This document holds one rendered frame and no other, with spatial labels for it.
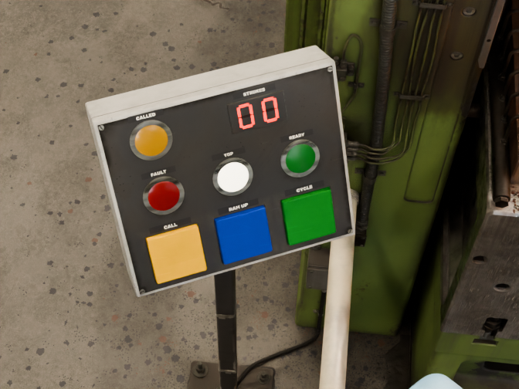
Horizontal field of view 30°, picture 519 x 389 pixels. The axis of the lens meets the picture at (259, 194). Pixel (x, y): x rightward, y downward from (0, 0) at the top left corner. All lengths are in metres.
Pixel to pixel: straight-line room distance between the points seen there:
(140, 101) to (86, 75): 1.61
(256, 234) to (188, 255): 0.10
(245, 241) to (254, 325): 1.06
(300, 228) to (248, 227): 0.08
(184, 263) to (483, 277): 0.60
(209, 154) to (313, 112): 0.16
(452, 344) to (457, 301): 0.19
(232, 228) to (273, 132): 0.15
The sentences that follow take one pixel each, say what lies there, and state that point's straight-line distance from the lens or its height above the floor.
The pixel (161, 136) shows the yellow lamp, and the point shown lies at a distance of 1.30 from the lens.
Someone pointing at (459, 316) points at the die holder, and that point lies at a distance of 1.89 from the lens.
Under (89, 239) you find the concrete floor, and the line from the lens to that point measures 2.59.
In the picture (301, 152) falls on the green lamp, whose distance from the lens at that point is 1.36.
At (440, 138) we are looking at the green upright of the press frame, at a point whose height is 0.83.
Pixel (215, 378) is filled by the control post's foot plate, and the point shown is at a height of 0.01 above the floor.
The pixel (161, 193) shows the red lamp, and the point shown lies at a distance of 1.33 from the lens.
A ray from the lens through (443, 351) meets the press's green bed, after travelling 2.04.
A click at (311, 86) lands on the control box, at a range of 1.34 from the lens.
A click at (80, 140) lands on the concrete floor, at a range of 2.77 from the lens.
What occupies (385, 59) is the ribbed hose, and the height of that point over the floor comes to 1.05.
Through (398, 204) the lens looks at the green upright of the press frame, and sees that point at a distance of 1.92.
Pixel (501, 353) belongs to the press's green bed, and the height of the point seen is 0.40.
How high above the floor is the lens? 2.21
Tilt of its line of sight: 57 degrees down
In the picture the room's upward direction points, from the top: 1 degrees clockwise
